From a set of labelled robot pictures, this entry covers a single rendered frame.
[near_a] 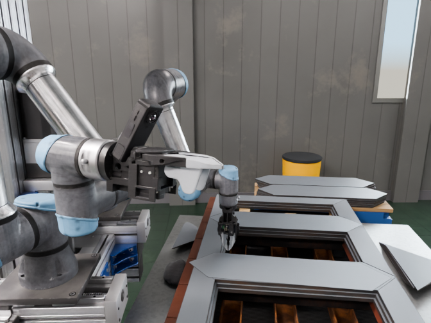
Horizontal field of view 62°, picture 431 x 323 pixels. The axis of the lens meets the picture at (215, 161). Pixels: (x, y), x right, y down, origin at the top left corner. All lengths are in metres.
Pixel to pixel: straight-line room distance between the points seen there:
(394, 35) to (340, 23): 0.60
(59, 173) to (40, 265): 0.41
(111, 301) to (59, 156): 0.50
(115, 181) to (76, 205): 0.11
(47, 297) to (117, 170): 0.50
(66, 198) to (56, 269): 0.39
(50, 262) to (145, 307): 0.59
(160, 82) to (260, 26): 2.90
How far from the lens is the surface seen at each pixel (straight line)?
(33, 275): 1.08
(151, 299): 1.59
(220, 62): 4.05
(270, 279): 1.38
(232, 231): 1.45
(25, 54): 0.93
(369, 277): 1.48
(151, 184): 0.59
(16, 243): 0.97
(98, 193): 0.76
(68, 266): 1.09
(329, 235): 1.79
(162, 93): 1.28
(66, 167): 0.70
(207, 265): 1.44
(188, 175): 0.57
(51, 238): 1.04
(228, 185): 1.38
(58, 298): 1.04
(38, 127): 1.23
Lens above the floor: 1.60
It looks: 15 degrees down
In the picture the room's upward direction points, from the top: straight up
